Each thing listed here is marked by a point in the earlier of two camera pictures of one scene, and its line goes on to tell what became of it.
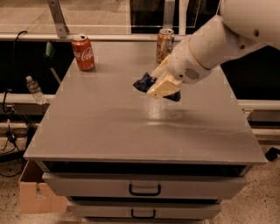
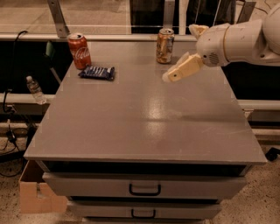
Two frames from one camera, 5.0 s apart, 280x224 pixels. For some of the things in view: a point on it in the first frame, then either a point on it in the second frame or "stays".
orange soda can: x=164 y=45 stays
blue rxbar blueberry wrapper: x=146 y=80 to x=98 y=73
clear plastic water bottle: x=36 y=90 stays
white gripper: x=184 y=63 to x=210 y=45
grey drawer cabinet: x=121 y=157 stays
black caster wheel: x=272 y=153 stays
